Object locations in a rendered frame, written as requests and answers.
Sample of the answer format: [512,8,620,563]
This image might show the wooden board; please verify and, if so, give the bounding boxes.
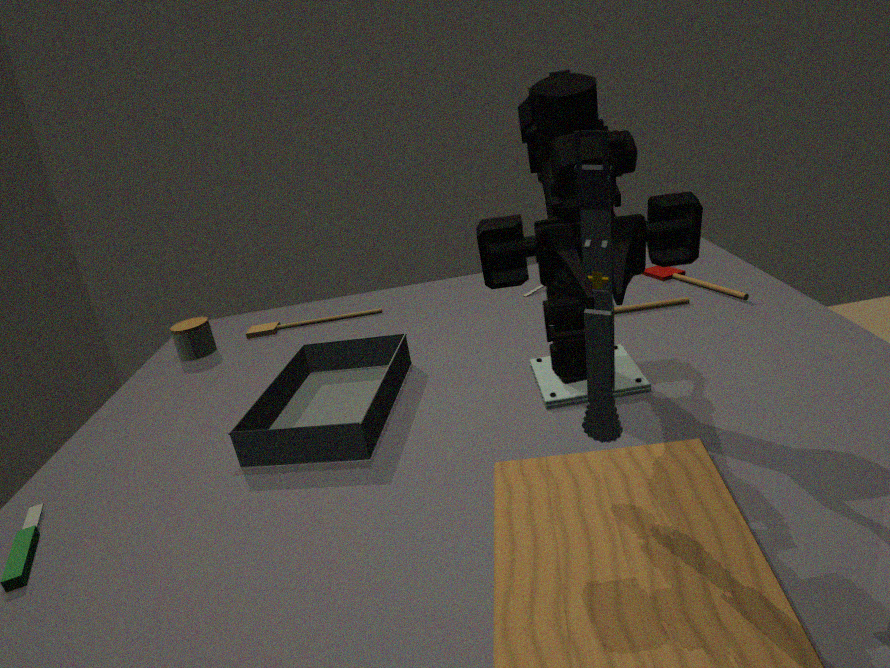
[493,438,825,668]

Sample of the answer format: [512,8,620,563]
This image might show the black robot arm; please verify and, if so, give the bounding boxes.
[518,70,638,384]

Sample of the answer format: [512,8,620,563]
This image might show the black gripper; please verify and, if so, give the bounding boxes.
[476,191,703,309]

